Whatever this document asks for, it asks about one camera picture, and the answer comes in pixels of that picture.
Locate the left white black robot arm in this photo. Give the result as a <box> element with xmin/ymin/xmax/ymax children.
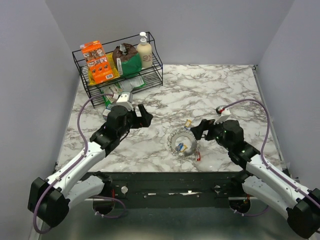
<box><xmin>27</xmin><ymin>104</ymin><xmax>153</xmax><ymax>228</ymax></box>

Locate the green white snack pouch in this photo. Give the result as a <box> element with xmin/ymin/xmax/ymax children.
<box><xmin>100</xmin><ymin>76</ymin><xmax>146</xmax><ymax>96</ymax></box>

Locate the cream pump lotion bottle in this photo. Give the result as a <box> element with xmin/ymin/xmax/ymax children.
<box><xmin>136</xmin><ymin>32</ymin><xmax>153</xmax><ymax>68</ymax></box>

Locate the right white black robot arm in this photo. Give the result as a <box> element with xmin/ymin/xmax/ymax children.
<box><xmin>190</xmin><ymin>119</ymin><xmax>320</xmax><ymax>239</ymax></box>

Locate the blue key tag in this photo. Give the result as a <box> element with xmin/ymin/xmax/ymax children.
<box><xmin>175</xmin><ymin>143</ymin><xmax>184</xmax><ymax>152</ymax></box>

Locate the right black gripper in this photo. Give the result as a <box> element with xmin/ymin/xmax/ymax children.
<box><xmin>190</xmin><ymin>115</ymin><xmax>233</xmax><ymax>151</ymax></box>

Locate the red key tag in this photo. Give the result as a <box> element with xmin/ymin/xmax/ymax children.
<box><xmin>195</xmin><ymin>151</ymin><xmax>201</xmax><ymax>162</ymax></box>

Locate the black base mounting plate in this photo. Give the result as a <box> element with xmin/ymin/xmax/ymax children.
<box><xmin>81</xmin><ymin>171</ymin><xmax>247</xmax><ymax>209</ymax></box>

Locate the orange product box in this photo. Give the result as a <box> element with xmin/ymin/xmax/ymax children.
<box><xmin>80</xmin><ymin>40</ymin><xmax>115</xmax><ymax>86</ymax></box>

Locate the black wire shelf rack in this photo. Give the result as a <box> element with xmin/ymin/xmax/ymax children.
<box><xmin>72</xmin><ymin>31</ymin><xmax>163</xmax><ymax>98</ymax></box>

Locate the small blue white box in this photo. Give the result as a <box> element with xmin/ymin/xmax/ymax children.
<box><xmin>102</xmin><ymin>104</ymin><xmax>115</xmax><ymax>121</ymax></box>

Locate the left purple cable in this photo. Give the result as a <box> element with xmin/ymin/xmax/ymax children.
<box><xmin>33</xmin><ymin>93</ymin><xmax>127</xmax><ymax>235</ymax></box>

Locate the brown and green bag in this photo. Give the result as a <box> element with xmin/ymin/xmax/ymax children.
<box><xmin>112</xmin><ymin>43</ymin><xmax>142</xmax><ymax>78</ymax></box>

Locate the yellow key tag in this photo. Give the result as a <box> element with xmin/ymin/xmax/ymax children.
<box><xmin>184</xmin><ymin>119</ymin><xmax>192</xmax><ymax>130</ymax></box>

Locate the yellow packet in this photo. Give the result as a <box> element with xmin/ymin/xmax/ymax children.
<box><xmin>87</xmin><ymin>52</ymin><xmax>120</xmax><ymax>86</ymax></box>

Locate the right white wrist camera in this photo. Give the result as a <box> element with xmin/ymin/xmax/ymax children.
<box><xmin>213</xmin><ymin>106</ymin><xmax>231</xmax><ymax>125</ymax></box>

